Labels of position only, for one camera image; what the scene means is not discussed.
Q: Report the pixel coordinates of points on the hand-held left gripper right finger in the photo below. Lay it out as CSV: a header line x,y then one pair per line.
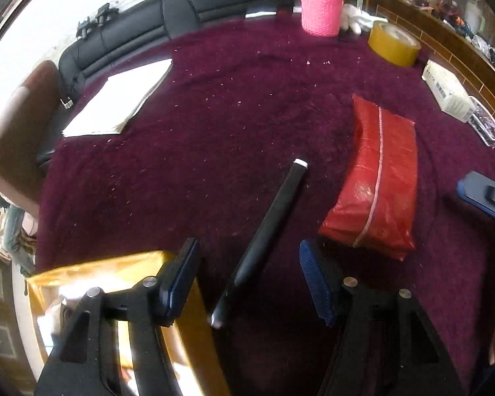
x,y
317,284

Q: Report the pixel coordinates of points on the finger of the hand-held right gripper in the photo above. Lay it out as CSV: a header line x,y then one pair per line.
x,y
474,189

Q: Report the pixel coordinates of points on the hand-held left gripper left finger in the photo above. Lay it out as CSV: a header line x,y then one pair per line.
x,y
181,280

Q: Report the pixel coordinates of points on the gold tray with white base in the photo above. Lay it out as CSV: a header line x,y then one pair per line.
x,y
119,262

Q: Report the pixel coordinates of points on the black marker pen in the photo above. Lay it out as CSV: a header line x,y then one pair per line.
x,y
264,239

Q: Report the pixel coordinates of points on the red plastic packet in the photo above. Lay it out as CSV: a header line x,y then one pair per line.
x,y
375,181

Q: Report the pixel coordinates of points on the clear plastic case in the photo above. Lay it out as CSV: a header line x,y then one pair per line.
x,y
484,126

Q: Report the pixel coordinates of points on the white cardboard box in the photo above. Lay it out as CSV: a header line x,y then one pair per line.
x,y
447,90

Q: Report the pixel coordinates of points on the wooden glass cabinet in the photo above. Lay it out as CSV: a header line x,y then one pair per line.
x,y
437,37

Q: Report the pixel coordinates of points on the yellow tape roll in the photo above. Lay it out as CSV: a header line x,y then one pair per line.
x,y
392,45

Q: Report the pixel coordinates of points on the white jug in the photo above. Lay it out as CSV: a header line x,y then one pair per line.
x,y
475,14

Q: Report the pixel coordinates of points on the white paper stack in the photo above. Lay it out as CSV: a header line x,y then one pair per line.
x,y
115,99

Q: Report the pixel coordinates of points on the silver sofa buckle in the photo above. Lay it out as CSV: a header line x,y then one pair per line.
x,y
67,103

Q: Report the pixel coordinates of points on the brown chair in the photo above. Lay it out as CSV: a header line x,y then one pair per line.
x,y
20,132

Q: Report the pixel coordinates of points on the black leather sofa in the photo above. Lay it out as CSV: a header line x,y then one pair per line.
x,y
148,29

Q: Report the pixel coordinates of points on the black gadget on sofa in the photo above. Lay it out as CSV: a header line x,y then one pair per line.
x,y
95,18

